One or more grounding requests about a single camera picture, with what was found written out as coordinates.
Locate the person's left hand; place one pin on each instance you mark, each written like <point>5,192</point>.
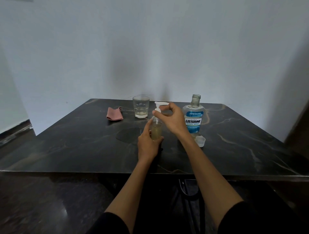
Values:
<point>146,144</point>

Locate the person's right hand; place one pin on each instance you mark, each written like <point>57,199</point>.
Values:
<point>174,120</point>

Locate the person's left thumb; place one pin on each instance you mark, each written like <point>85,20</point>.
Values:
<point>158,139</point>

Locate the person's right fingers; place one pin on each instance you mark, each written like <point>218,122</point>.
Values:
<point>164,111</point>

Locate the clear pump dispenser bottle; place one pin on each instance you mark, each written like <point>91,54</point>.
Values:
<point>157,125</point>

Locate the person's left forearm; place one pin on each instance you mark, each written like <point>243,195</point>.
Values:
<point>125,190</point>

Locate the person's right forearm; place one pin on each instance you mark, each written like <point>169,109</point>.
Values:
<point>210,178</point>

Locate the clear drinking glass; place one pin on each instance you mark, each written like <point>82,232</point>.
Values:
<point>141,106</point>

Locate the clear blue-label mouthwash bottle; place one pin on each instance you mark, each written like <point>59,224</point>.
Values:
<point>193,118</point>

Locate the clear plastic bottle cap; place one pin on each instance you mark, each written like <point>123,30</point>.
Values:
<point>200,140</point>

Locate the folded pink cloth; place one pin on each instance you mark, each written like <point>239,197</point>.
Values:
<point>115,113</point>

